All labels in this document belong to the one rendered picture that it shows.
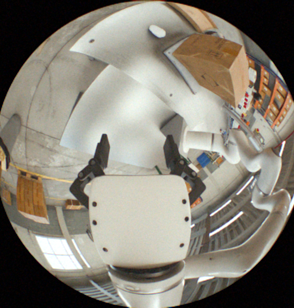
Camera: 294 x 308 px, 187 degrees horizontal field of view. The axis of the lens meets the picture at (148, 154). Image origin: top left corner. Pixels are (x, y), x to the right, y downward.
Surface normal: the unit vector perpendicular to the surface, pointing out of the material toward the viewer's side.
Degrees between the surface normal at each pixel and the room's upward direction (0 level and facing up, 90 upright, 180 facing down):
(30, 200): 89
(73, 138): 0
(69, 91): 0
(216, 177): 90
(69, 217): 90
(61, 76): 0
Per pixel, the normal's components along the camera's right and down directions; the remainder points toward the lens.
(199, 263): -0.65, -0.55
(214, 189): -0.53, -0.22
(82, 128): 0.46, 0.73
